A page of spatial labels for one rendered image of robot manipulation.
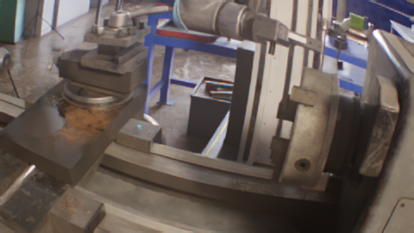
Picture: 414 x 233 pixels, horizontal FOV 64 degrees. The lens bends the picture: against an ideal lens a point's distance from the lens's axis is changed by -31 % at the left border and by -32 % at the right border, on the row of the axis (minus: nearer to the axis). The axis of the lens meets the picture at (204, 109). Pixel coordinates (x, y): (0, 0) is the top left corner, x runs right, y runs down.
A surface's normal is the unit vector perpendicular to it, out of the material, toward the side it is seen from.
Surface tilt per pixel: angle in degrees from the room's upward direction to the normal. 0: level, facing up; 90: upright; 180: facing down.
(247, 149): 90
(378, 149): 90
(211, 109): 90
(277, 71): 90
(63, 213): 0
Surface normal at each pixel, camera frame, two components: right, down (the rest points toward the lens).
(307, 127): -0.18, -0.05
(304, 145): -0.24, 0.23
